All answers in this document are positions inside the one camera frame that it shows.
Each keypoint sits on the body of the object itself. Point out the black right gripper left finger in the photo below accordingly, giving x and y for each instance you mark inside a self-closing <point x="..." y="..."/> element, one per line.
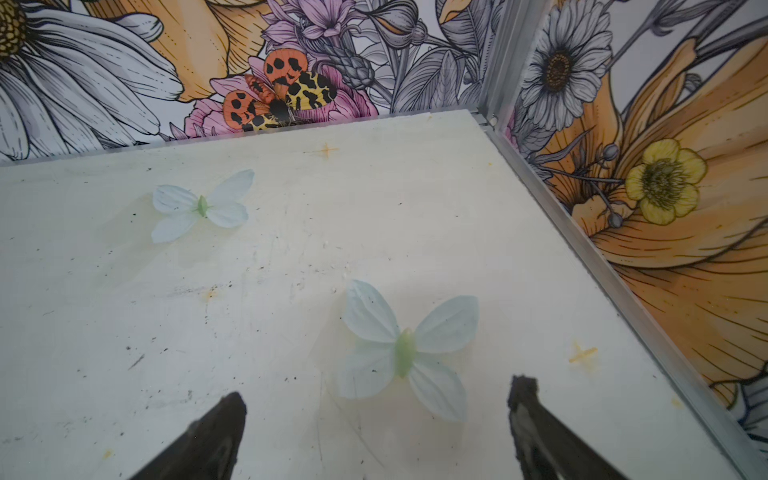
<point x="208" y="449"/>

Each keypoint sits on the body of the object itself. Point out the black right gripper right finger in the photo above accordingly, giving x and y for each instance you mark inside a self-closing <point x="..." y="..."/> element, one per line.
<point x="545" y="447"/>

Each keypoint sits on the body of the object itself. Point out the aluminium table edge rail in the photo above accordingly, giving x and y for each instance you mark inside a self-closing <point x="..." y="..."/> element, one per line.
<point x="730" y="439"/>

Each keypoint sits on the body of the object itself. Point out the aluminium corner frame post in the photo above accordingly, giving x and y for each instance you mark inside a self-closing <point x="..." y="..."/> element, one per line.
<point x="514" y="42"/>

